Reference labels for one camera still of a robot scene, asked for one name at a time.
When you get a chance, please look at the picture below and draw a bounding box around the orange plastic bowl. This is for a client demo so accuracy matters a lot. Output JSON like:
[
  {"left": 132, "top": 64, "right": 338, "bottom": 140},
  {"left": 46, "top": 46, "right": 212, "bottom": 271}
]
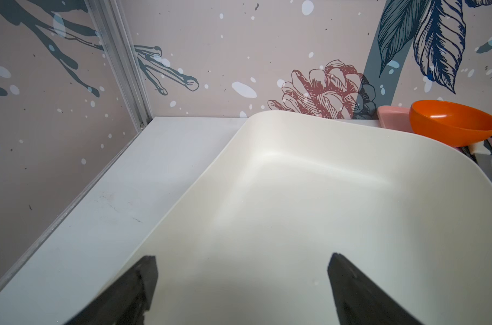
[{"left": 409, "top": 100, "right": 492, "bottom": 148}]

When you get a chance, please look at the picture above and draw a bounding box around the pink plastic tray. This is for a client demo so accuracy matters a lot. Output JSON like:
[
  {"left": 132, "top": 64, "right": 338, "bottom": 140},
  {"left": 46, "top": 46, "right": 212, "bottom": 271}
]
[{"left": 377, "top": 106, "right": 413, "bottom": 134}]

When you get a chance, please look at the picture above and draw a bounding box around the cream plastic storage box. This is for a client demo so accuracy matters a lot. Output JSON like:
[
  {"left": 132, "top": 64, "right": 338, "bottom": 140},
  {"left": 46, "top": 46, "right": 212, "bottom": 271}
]
[{"left": 129, "top": 111, "right": 492, "bottom": 324}]

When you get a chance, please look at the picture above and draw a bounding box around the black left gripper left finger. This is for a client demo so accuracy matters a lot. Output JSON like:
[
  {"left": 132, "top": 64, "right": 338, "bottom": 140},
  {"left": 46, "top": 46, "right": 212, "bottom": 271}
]
[{"left": 67, "top": 255, "right": 159, "bottom": 324}]

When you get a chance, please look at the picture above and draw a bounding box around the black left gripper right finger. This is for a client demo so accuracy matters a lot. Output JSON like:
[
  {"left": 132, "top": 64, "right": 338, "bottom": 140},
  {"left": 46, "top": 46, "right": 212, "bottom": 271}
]
[{"left": 327, "top": 253, "right": 421, "bottom": 325}]

